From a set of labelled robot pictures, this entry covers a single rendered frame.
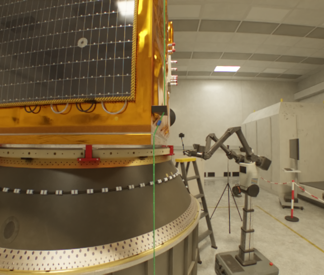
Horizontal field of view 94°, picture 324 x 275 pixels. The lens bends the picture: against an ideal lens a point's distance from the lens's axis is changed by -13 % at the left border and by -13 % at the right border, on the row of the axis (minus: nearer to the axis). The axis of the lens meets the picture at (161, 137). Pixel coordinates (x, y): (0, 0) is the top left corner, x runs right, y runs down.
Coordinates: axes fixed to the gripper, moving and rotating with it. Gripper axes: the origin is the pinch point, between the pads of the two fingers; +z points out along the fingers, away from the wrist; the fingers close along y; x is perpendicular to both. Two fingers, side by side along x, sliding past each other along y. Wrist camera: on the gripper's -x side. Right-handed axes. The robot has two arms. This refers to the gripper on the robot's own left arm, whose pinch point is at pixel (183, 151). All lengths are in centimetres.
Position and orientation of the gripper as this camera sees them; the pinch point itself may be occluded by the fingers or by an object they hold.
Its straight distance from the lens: 183.0
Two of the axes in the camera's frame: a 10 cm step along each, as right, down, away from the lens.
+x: -1.6, 9.9, 0.2
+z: -9.2, -1.6, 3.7
